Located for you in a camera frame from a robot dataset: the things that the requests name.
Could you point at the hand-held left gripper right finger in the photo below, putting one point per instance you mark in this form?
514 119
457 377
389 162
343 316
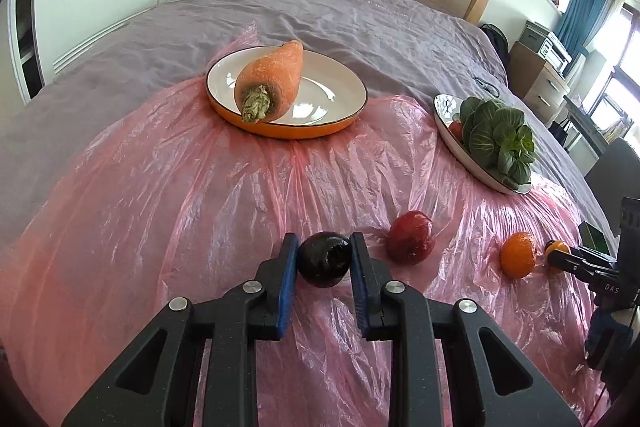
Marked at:
359 287

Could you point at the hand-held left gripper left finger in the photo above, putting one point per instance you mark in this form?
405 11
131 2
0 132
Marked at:
286 287

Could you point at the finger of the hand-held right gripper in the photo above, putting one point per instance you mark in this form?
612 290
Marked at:
585 264

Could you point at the green tray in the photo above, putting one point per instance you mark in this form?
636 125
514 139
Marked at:
597 236

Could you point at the orange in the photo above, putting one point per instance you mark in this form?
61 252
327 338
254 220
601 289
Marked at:
556 247
520 254

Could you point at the dark purple plum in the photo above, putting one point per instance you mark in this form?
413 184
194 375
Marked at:
324 259

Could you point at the white plate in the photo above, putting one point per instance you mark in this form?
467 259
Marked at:
445 112

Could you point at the dark chair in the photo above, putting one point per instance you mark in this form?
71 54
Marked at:
617 177

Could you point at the pink plastic sheet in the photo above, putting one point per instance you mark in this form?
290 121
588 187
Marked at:
175 207

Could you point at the desk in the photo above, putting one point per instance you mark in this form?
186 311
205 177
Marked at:
585 122

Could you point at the green leafy vegetable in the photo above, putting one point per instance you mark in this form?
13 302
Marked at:
500 142

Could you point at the wooden nightstand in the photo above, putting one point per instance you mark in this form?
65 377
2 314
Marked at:
537 82

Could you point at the orange rimmed plate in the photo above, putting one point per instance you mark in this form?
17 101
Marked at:
325 97

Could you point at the eyeglasses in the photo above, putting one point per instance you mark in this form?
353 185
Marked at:
487 86

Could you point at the carrot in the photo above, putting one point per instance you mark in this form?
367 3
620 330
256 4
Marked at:
272 79

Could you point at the white printer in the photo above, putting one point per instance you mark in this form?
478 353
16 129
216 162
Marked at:
547 44

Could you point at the black backpack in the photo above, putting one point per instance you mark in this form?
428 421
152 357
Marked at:
495 52

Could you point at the long teal curtain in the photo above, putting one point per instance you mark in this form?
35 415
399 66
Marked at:
582 12

